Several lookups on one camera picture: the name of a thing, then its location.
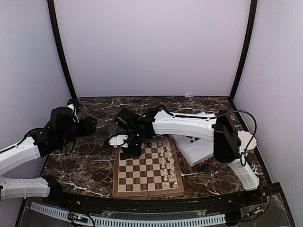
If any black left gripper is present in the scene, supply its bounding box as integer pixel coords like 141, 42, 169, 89
59, 116, 97, 147

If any wooden chess board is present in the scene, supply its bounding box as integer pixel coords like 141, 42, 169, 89
112, 138, 184, 198

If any white divided plastic tray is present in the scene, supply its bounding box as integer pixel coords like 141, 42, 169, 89
171, 135, 214, 166

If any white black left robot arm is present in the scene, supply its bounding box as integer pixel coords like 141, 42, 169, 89
0, 99, 98, 206

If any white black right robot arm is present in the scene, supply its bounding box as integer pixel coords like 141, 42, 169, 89
107, 105, 261, 205

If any white chess piece row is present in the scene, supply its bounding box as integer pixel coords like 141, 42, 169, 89
153, 139, 178, 190

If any white scalloped bowl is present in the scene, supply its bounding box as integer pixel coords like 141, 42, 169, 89
237, 130, 258, 150

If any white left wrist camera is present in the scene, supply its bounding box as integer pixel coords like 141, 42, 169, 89
66, 99, 79, 123

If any black front rail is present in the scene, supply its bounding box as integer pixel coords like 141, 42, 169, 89
26, 186, 280, 216

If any white slotted cable duct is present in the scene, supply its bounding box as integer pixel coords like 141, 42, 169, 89
30, 202, 226, 227

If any right black frame post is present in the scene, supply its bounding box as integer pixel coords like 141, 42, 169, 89
229, 0, 258, 102

